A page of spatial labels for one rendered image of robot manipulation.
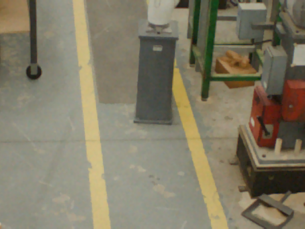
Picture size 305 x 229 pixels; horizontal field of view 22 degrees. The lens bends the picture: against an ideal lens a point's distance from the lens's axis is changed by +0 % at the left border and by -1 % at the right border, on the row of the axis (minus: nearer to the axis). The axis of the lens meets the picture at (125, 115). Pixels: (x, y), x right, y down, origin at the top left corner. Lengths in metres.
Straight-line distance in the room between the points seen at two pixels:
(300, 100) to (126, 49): 2.34
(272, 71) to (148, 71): 1.07
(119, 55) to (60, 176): 1.76
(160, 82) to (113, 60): 1.06
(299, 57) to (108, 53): 2.30
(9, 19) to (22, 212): 1.91
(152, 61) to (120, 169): 0.80
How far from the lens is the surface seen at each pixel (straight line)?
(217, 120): 5.86
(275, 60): 4.81
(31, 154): 5.40
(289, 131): 5.06
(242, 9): 4.88
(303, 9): 4.64
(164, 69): 5.54
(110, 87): 6.17
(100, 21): 7.24
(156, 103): 5.67
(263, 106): 4.90
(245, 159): 5.26
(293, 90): 4.76
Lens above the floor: 3.04
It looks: 31 degrees down
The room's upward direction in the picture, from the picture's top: 3 degrees clockwise
